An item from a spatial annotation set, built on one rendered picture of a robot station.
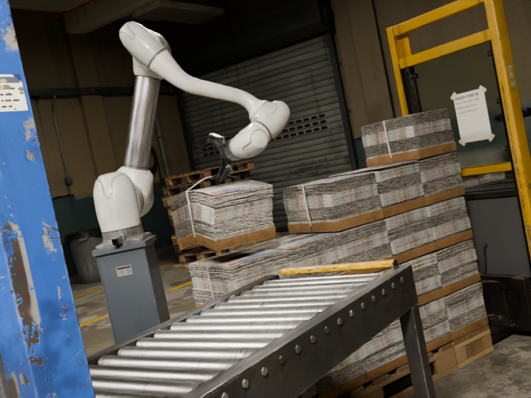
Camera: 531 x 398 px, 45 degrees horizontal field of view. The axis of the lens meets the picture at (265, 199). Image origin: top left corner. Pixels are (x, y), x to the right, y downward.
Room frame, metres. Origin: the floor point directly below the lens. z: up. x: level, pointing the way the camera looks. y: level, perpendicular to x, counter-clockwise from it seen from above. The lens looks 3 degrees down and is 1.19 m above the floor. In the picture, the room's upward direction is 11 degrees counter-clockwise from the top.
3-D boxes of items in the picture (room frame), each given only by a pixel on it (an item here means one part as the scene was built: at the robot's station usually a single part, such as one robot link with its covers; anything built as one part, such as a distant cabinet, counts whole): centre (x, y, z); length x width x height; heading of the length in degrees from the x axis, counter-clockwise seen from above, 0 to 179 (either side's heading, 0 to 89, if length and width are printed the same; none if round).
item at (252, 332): (1.60, 0.18, 0.77); 0.47 x 0.05 x 0.05; 54
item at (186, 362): (1.44, 0.30, 0.77); 0.47 x 0.05 x 0.05; 54
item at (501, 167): (3.61, -1.19, 0.92); 0.57 x 0.01 x 0.05; 34
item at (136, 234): (2.42, 0.57, 1.03); 0.22 x 0.18 x 0.06; 179
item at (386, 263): (2.08, -0.18, 0.81); 0.43 x 0.03 x 0.02; 54
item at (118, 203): (2.45, 0.56, 1.17); 0.18 x 0.16 x 0.22; 175
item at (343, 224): (3.03, -0.30, 0.86); 0.38 x 0.29 x 0.04; 33
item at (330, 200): (3.03, -0.30, 0.95); 0.38 x 0.29 x 0.23; 33
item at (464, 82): (3.60, -1.17, 1.28); 0.57 x 0.01 x 0.65; 34
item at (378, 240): (2.95, -0.19, 0.42); 1.17 x 0.39 x 0.83; 124
